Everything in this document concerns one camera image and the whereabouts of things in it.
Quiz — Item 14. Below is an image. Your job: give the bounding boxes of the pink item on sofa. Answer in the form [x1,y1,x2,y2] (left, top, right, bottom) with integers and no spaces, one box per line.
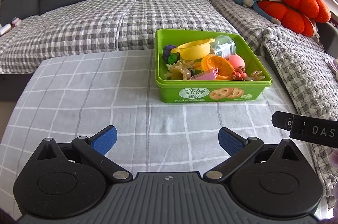
[0,17,21,36]

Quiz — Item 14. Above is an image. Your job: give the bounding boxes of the grey checkered quilted cover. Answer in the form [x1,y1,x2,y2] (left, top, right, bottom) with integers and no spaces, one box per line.
[0,0,338,214]

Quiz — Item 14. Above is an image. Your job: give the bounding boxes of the beige dried starfish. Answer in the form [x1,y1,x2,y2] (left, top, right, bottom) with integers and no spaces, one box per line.
[164,60,194,80]

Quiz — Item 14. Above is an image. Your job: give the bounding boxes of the purple toy grapes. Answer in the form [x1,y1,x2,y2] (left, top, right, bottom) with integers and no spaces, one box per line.
[162,45,180,64]

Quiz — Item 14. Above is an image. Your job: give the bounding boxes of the light grey grid sheet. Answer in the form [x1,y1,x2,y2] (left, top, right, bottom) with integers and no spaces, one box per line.
[0,49,318,219]

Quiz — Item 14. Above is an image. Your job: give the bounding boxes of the pink toy pig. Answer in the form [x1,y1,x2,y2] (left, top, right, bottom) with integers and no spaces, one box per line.
[228,54,245,70]

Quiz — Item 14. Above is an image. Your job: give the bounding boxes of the yellow toy pot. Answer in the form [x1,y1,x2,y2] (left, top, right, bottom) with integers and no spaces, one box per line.
[171,38,215,60]

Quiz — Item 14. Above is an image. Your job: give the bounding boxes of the pink toy block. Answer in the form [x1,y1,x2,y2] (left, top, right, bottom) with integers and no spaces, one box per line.
[190,68,218,80]

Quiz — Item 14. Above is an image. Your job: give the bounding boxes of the red flower-shaped cushion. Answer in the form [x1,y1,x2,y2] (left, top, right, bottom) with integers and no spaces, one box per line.
[258,0,331,37]

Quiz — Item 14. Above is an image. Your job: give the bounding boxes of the clear cotton swab jar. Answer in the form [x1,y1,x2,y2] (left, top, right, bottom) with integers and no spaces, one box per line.
[210,35,237,60]

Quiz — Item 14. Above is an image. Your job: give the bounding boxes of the right hand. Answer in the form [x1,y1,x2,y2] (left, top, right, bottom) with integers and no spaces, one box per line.
[327,149,338,219]

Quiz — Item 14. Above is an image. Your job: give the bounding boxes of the tan antler-shaped toy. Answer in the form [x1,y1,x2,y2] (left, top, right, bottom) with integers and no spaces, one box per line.
[244,70,266,81]

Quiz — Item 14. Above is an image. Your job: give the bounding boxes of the green plastic cookie box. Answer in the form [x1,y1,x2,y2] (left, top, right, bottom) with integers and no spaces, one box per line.
[155,29,272,103]

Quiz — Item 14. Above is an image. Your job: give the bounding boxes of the brown red squirrel figurine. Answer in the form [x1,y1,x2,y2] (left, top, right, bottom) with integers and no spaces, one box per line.
[232,66,248,80]

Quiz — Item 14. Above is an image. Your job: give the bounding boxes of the orange toy pumpkin half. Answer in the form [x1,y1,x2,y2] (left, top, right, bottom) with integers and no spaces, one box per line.
[201,55,234,80]

